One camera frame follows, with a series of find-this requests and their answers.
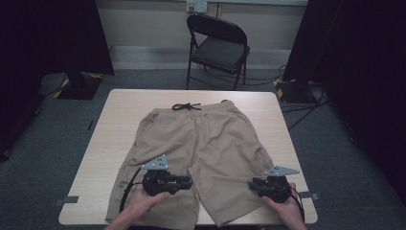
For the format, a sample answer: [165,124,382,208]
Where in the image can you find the black folding chair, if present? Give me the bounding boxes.
[186,12,251,91]

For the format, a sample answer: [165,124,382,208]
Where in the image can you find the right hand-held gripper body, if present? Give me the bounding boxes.
[255,165,301,204]

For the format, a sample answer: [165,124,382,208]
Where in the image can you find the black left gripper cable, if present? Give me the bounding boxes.
[119,167,144,214]

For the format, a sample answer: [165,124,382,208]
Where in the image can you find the grey tape strip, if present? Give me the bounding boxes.
[53,195,80,207]
[298,191,321,201]

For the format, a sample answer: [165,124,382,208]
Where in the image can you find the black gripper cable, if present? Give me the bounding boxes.
[119,167,144,214]
[288,186,306,222]

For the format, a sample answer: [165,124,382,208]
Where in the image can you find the black floor cable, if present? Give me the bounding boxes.
[194,63,287,87]
[281,87,330,131]

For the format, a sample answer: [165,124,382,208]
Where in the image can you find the black curtain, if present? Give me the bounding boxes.
[282,0,406,205]

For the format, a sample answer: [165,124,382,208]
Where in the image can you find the person's left hand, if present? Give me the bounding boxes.
[124,182,172,224]

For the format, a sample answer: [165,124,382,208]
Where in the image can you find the person's right hand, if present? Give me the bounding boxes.
[260,181,305,226]

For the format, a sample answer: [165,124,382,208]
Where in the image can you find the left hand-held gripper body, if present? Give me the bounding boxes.
[140,153,177,197]

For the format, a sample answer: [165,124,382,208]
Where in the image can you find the black stand base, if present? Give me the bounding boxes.
[272,78,317,104]
[53,71,105,101]

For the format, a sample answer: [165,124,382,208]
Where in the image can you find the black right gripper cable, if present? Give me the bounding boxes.
[288,186,306,222]

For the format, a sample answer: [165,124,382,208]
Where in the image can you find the white wall socket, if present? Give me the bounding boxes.
[186,0,209,14]

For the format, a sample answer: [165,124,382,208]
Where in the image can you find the khaki shorts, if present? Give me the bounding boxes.
[104,99,275,230]

